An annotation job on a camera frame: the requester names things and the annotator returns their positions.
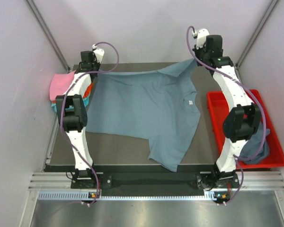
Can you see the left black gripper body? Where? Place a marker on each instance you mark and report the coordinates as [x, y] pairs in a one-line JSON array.
[[95, 65]]

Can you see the grey-blue polo shirt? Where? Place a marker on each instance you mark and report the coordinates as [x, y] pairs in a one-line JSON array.
[[157, 105]]

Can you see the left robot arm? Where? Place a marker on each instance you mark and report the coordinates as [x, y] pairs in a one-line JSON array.
[[72, 116]]

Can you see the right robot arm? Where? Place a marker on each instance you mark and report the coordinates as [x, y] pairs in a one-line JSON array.
[[244, 114]]

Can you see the folded orange t-shirt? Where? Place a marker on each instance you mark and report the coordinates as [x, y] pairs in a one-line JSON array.
[[88, 91]]

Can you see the folded pink t-shirt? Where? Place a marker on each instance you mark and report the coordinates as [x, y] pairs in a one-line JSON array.
[[60, 84]]

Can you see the folded teal t-shirt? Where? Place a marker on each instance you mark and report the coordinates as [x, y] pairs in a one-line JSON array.
[[85, 101]]

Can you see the red plastic bin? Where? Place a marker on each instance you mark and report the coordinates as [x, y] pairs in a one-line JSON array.
[[218, 110]]

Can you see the grey-blue shirt in bin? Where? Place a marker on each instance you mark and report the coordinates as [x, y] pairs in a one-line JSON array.
[[252, 146]]

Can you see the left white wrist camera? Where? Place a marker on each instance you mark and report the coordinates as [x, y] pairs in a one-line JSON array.
[[99, 53]]

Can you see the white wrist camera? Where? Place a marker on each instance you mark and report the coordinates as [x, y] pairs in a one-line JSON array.
[[200, 36], [99, 53]]

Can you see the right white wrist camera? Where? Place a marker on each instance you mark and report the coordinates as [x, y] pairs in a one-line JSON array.
[[200, 36]]

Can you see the grey slotted cable duct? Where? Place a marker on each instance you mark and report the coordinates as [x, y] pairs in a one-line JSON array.
[[90, 196]]

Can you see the aluminium frame rail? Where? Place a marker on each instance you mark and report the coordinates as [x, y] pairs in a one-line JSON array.
[[252, 181]]

